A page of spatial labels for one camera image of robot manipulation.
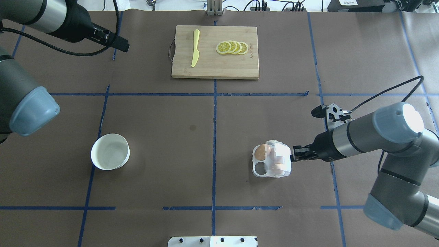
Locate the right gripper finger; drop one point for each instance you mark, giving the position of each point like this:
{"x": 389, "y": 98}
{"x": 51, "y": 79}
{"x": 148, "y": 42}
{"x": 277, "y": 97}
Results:
{"x": 295, "y": 156}

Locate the back lemon slice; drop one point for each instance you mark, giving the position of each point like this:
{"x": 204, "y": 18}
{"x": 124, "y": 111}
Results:
{"x": 243, "y": 48}

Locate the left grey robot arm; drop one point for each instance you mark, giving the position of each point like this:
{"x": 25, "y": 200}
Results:
{"x": 26, "y": 106}

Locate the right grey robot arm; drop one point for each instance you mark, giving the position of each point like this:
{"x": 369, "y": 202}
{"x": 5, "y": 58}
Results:
{"x": 398, "y": 129}

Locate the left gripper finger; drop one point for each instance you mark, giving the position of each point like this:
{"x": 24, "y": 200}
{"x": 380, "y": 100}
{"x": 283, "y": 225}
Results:
{"x": 118, "y": 42}

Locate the yellow plastic knife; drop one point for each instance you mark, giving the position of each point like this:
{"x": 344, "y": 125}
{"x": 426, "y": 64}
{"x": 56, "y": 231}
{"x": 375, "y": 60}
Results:
{"x": 196, "y": 53}

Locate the brown egg from bowl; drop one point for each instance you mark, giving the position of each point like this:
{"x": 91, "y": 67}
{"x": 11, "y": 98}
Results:
{"x": 262, "y": 152}

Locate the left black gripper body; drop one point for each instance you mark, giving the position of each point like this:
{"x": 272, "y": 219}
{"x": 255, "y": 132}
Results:
{"x": 77, "y": 24}

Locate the lemon slice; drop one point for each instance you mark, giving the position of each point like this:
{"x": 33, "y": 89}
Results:
{"x": 237, "y": 48}
{"x": 243, "y": 48}
{"x": 232, "y": 46}
{"x": 223, "y": 47}

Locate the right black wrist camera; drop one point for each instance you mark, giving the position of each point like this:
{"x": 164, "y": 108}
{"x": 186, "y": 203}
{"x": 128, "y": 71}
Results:
{"x": 332, "y": 113}

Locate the wooden cutting board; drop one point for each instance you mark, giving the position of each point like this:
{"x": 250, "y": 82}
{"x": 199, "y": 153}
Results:
{"x": 212, "y": 65}

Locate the white bowl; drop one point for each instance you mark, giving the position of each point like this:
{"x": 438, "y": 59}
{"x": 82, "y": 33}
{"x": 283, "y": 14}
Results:
{"x": 110, "y": 152}

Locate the clear plastic egg box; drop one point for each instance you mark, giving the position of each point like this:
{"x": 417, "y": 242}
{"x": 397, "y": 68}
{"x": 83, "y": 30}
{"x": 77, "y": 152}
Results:
{"x": 280, "y": 154}

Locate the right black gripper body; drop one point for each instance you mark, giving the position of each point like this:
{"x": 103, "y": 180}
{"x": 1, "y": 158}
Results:
{"x": 322, "y": 148}

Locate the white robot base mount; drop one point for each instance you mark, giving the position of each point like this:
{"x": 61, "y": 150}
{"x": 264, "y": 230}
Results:
{"x": 213, "y": 241}

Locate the front lemon slice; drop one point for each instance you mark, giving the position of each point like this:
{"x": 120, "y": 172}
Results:
{"x": 223, "y": 47}

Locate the black box background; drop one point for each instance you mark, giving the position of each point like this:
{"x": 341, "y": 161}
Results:
{"x": 372, "y": 6}

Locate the grey metal camera stand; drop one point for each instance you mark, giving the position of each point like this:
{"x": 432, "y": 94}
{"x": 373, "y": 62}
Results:
{"x": 214, "y": 7}

